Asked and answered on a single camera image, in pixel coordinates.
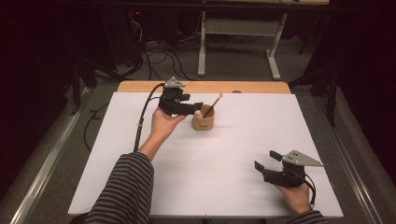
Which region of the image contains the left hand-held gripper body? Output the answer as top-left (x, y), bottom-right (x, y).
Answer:
top-left (158, 76), bottom-right (189, 117)

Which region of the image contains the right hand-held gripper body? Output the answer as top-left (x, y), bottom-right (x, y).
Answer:
top-left (262, 149), bottom-right (324, 189)

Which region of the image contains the small wooden cup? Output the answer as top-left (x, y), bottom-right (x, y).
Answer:
top-left (191, 104), bottom-right (216, 132)

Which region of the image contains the dark-handled round brush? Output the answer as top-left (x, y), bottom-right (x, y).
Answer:
top-left (203, 91), bottom-right (224, 119)

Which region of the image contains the person's right hand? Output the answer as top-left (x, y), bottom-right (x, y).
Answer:
top-left (275, 182), bottom-right (313, 216)

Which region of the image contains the person's left hand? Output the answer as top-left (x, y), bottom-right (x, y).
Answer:
top-left (150, 107), bottom-right (188, 145)

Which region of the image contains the white board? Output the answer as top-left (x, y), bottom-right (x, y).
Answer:
top-left (67, 91), bottom-right (345, 218)

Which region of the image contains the wooden table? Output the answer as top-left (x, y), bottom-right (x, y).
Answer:
top-left (117, 80), bottom-right (292, 95)

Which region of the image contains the dark metal stand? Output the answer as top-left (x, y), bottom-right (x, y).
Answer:
top-left (69, 57), bottom-right (127, 117)
top-left (288, 13), bottom-right (342, 128)

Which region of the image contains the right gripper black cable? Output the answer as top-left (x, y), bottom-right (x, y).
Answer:
top-left (288, 170), bottom-right (318, 210)

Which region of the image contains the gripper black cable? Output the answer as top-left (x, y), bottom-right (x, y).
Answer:
top-left (288, 170), bottom-right (318, 210)
top-left (133, 82), bottom-right (166, 153)

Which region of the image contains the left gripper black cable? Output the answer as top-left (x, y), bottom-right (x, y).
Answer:
top-left (133, 82), bottom-right (166, 153)

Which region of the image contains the tangle of floor cables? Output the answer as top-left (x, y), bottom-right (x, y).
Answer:
top-left (129, 18), bottom-right (202, 82)

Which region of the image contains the metal floor rail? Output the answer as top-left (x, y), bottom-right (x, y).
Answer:
top-left (8, 87), bottom-right (92, 224)
top-left (312, 94), bottom-right (386, 224)

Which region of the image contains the black floor cable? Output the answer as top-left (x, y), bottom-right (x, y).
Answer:
top-left (82, 102), bottom-right (110, 152)

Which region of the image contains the white metal desk frame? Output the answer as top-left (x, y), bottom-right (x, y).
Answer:
top-left (197, 0), bottom-right (331, 81)

